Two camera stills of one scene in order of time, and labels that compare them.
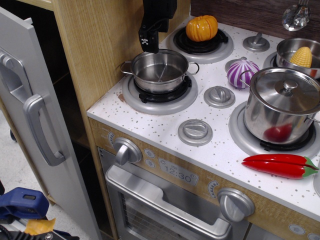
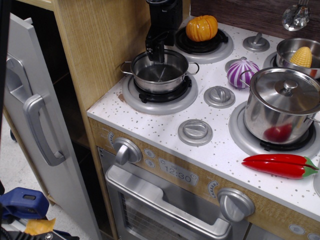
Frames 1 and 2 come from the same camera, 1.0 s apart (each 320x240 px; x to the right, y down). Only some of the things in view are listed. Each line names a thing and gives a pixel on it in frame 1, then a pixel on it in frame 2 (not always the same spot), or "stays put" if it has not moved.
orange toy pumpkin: (202, 28) stays put
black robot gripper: (156, 14) to (166, 17)
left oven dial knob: (126, 151) stays put
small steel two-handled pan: (163, 72) stays put
